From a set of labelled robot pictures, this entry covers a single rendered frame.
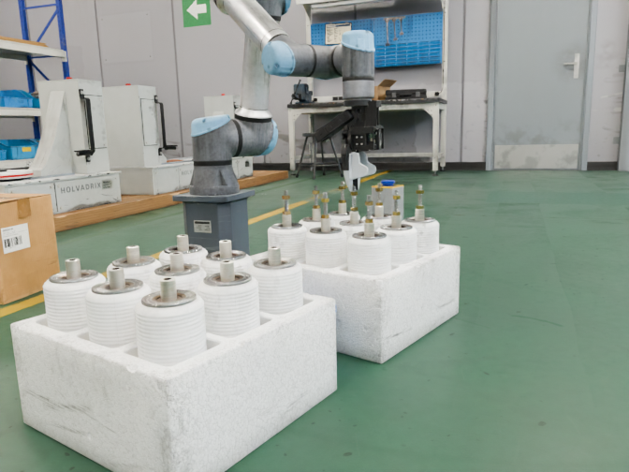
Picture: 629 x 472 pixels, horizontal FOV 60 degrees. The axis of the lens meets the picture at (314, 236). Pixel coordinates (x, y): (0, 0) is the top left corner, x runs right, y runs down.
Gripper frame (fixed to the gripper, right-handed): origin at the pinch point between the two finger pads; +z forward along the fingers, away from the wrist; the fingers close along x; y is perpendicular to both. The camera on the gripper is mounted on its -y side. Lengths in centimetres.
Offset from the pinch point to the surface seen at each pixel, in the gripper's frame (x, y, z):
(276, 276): -47.2, 5.7, 10.6
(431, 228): 6.5, 18.4, 10.8
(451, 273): 10.1, 22.7, 22.8
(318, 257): -16.3, -1.4, 14.6
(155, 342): -71, 1, 14
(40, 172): 79, -216, 5
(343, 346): -21.1, 6.5, 32.9
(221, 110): 284, -240, -33
